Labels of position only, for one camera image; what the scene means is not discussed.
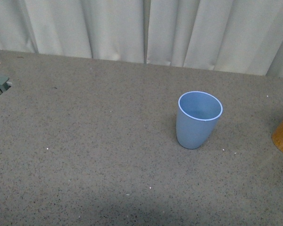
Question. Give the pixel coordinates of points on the blue plastic cup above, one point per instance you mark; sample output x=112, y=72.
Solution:
x=197, y=115

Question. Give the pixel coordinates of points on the white curtain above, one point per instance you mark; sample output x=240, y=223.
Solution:
x=241, y=36

